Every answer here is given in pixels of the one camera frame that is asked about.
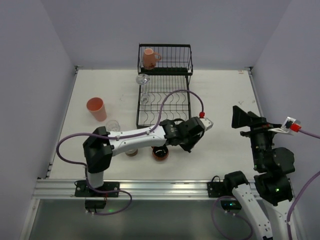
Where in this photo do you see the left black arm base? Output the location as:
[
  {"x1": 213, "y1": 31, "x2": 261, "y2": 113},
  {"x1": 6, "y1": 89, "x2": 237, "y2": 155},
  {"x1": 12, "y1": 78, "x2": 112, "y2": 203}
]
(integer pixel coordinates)
[{"x1": 74, "y1": 180, "x2": 120, "y2": 214}]

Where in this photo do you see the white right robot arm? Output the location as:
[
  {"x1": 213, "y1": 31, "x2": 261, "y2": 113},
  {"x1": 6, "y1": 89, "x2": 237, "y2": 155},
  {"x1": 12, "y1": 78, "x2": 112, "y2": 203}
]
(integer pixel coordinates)
[{"x1": 223, "y1": 105, "x2": 301, "y2": 240}]

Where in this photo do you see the aluminium mounting rail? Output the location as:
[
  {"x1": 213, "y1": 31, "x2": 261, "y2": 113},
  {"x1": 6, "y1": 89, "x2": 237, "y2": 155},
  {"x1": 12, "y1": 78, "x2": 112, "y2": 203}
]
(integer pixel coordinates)
[{"x1": 32, "y1": 179, "x2": 209, "y2": 200}]

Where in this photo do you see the pink ceramic mug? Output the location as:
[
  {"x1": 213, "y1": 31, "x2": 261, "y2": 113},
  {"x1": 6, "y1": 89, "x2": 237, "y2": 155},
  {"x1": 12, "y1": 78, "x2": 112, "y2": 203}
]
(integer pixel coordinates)
[{"x1": 142, "y1": 48, "x2": 162, "y2": 70}]

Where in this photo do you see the clear faceted glass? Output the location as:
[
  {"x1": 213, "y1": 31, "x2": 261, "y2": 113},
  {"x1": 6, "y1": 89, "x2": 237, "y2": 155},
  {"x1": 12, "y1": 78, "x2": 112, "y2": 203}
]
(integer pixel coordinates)
[{"x1": 105, "y1": 120, "x2": 121, "y2": 132}]

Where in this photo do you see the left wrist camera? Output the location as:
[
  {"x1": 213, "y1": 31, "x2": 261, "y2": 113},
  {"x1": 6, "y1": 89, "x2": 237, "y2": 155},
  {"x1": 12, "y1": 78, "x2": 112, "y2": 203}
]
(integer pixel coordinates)
[{"x1": 199, "y1": 111, "x2": 214, "y2": 132}]

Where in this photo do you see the orange ceramic mug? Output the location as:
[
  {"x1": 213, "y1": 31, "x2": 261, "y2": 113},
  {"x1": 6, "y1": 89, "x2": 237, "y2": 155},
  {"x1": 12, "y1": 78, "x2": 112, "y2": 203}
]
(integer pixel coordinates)
[{"x1": 152, "y1": 146, "x2": 169, "y2": 162}]

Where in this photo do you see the white brown ceramic cup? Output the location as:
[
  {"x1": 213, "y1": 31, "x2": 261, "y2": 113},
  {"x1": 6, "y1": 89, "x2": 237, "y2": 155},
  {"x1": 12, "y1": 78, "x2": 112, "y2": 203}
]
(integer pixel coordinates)
[{"x1": 125, "y1": 148, "x2": 138, "y2": 157}]

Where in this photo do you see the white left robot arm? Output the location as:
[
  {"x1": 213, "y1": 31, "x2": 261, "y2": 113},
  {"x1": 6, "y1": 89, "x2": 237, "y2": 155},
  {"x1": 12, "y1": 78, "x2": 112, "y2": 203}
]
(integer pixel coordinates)
[{"x1": 83, "y1": 116, "x2": 213, "y2": 189}]

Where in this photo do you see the pink plastic tumbler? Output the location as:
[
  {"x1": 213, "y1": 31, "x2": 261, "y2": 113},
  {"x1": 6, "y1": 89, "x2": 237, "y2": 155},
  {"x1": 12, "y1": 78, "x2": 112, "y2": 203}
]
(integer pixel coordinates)
[{"x1": 86, "y1": 97, "x2": 107, "y2": 122}]

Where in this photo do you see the black wire dish rack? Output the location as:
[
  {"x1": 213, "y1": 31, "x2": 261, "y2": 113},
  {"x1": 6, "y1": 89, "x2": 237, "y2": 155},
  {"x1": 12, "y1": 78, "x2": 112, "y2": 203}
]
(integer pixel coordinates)
[{"x1": 136, "y1": 43, "x2": 194, "y2": 129}]

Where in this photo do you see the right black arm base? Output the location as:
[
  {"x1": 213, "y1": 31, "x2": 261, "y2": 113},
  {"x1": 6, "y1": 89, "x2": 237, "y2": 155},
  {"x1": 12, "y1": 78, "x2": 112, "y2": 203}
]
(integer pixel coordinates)
[{"x1": 206, "y1": 175, "x2": 242, "y2": 213}]

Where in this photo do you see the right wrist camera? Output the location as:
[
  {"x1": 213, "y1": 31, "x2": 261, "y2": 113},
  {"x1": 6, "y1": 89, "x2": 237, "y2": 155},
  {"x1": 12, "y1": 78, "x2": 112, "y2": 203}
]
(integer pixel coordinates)
[{"x1": 268, "y1": 116, "x2": 302, "y2": 135}]

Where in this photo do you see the clear wine glass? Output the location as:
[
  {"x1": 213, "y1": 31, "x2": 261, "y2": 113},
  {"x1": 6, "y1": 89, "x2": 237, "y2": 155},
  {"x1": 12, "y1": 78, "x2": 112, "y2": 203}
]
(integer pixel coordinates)
[{"x1": 135, "y1": 73, "x2": 150, "y2": 105}]

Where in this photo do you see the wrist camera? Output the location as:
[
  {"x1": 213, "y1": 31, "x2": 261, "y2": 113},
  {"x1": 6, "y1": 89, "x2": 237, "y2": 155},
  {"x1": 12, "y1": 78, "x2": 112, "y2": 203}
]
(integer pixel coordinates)
[
  {"x1": 199, "y1": 111, "x2": 214, "y2": 132},
  {"x1": 268, "y1": 116, "x2": 302, "y2": 135}
]

